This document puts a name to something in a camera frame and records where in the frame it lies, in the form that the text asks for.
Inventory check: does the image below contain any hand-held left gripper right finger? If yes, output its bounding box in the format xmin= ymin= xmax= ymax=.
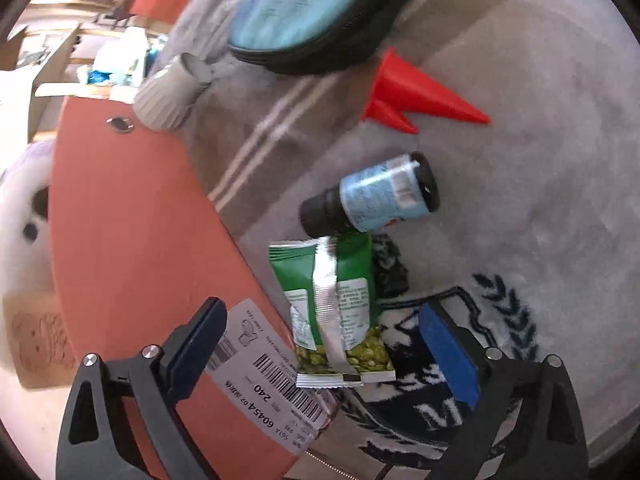
xmin=417 ymin=302 xmax=591 ymax=480

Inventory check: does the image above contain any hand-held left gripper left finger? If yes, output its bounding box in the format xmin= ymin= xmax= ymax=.
xmin=55 ymin=297 xmax=229 ymax=480

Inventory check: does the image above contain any green pea snack packet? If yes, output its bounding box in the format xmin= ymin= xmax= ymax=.
xmin=268 ymin=234 xmax=397 ymax=390

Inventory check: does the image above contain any brown plush toy tag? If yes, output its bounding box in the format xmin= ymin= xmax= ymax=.
xmin=2 ymin=292 xmax=83 ymax=390

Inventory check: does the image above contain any dark bottle blue label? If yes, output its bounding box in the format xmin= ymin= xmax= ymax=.
xmin=299 ymin=151 xmax=442 ymax=238

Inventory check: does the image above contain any small red plastic cone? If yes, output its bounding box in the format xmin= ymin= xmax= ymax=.
xmin=361 ymin=100 xmax=420 ymax=135

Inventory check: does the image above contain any grey ribbed bottle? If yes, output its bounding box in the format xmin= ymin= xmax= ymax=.
xmin=134 ymin=52 xmax=213 ymax=133

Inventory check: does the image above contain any large red plastic cone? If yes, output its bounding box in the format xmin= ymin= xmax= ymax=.
xmin=367 ymin=47 xmax=492 ymax=126

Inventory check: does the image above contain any black printed pencil case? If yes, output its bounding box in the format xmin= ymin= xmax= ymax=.
xmin=227 ymin=0 xmax=426 ymax=76

